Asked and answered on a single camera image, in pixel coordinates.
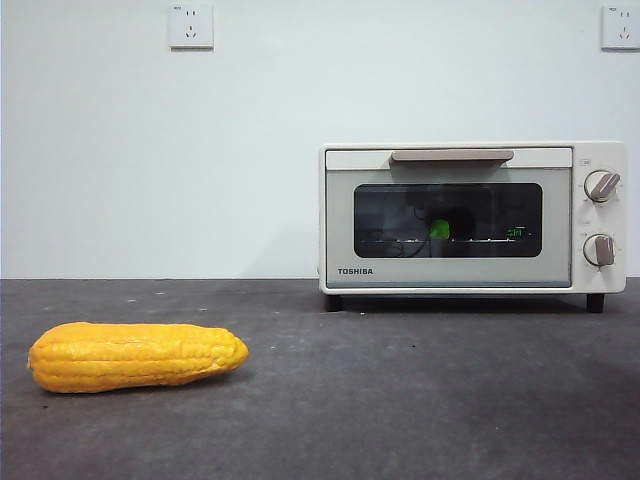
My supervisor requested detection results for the purple eggplant with green stem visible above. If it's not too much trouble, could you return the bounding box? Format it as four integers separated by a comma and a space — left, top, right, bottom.
427, 204, 476, 241

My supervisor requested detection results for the glass oven door with handle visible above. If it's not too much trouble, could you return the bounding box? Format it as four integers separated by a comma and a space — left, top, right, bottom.
324, 147, 574, 290

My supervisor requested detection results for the white wall socket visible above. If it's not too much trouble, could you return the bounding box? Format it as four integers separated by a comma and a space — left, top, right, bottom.
167, 3, 215, 50
600, 4, 640, 50

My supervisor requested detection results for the white toaster oven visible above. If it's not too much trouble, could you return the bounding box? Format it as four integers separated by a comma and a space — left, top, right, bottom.
319, 142, 627, 314

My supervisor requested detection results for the yellow corn cob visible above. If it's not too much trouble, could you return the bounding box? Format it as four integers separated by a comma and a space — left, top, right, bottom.
27, 322, 250, 394

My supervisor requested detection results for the beige oven knob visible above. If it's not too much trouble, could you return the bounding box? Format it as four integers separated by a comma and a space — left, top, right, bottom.
582, 233, 617, 267
583, 169, 622, 204

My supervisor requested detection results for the metal wire oven rack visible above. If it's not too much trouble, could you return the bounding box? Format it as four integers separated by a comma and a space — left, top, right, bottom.
360, 237, 516, 245

